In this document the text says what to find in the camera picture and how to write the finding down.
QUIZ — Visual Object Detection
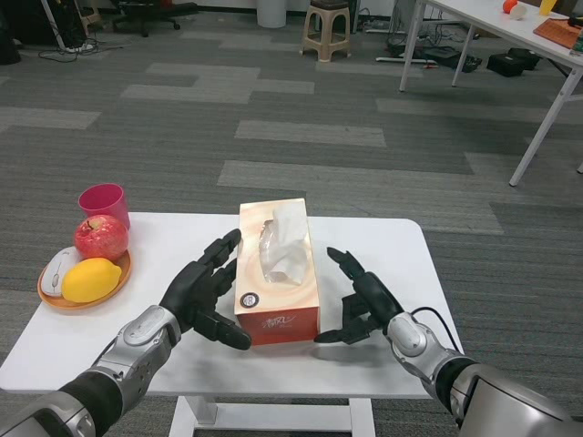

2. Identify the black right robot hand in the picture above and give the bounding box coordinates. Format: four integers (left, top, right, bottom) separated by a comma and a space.
313, 247, 406, 346

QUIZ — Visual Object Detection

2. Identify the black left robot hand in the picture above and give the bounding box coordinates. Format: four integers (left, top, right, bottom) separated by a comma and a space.
159, 229, 253, 351

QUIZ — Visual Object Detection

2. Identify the orange tissue box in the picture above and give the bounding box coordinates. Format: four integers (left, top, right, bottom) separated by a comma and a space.
233, 198, 321, 347

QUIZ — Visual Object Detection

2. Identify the orange plate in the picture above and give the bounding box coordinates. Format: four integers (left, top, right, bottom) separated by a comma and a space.
36, 248, 133, 315

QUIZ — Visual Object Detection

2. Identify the yellow lemon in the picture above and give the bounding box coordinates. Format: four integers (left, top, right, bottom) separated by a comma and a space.
61, 257, 123, 304

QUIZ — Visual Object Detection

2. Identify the red apple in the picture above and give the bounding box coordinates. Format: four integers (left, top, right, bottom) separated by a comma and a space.
74, 214, 130, 262

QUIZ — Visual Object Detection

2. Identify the pink plastic cup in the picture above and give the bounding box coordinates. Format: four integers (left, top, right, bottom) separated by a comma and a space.
77, 183, 131, 231

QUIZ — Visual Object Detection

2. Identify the white computer mouse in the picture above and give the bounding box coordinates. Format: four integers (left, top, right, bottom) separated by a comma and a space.
40, 247, 77, 299

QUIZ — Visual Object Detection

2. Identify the black flat bag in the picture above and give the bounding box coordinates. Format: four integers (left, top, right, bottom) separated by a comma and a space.
423, 45, 484, 73

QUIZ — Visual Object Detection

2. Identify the black hard case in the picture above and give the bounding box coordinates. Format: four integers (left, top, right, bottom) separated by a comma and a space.
486, 47, 541, 77

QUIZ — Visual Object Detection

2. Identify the black office chair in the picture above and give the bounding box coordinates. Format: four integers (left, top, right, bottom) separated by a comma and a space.
111, 0, 198, 38

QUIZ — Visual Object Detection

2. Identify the white cylindrical bin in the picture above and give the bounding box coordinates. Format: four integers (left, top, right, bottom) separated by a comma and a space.
256, 0, 287, 30

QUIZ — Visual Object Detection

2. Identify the beige plastic stool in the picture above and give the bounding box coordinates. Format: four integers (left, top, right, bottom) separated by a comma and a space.
301, 0, 352, 64

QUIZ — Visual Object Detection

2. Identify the white long desk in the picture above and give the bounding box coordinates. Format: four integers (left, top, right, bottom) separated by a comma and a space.
399, 0, 583, 187

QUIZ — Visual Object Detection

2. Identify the white metal stand leg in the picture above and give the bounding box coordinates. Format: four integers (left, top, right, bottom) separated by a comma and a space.
39, 0, 67, 49

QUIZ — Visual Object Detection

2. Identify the black round floor bin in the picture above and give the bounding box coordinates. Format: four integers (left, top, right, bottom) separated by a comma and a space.
0, 38, 22, 65

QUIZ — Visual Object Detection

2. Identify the black cabinet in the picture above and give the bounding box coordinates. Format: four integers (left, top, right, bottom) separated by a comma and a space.
0, 0, 87, 46

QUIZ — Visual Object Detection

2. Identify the orange flat tray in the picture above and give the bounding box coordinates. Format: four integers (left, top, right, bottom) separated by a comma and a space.
532, 19, 582, 49

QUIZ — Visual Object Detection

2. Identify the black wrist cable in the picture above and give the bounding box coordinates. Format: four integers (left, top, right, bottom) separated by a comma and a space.
412, 308, 459, 351

